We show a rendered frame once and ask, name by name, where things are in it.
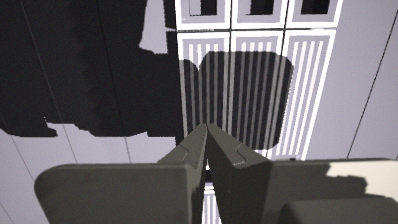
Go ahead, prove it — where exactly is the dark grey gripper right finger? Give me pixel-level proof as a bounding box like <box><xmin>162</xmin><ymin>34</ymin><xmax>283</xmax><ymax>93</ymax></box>
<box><xmin>206</xmin><ymin>124</ymin><xmax>398</xmax><ymax>224</ymax></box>

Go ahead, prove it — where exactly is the black server rack frame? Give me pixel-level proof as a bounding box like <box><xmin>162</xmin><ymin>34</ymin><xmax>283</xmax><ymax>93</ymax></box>
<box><xmin>0</xmin><ymin>0</ymin><xmax>398</xmax><ymax>224</ymax></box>

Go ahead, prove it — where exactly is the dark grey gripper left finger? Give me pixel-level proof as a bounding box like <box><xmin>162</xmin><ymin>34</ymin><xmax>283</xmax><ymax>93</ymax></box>
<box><xmin>34</xmin><ymin>124</ymin><xmax>207</xmax><ymax>224</ymax></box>

